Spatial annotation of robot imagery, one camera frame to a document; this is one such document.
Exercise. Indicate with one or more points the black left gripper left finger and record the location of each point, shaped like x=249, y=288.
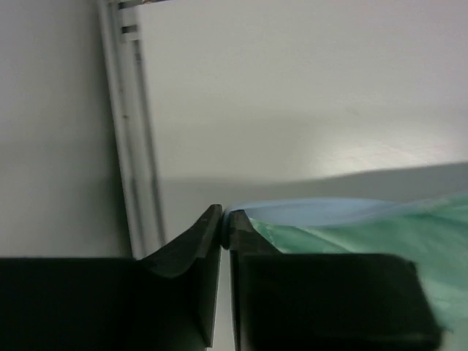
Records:
x=165, y=301

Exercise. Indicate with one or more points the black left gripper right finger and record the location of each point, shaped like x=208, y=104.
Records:
x=324, y=301

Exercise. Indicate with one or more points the blue and green pillowcase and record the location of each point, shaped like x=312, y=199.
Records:
x=432, y=233

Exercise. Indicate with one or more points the aluminium table frame rail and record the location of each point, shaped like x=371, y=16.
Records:
x=132, y=123

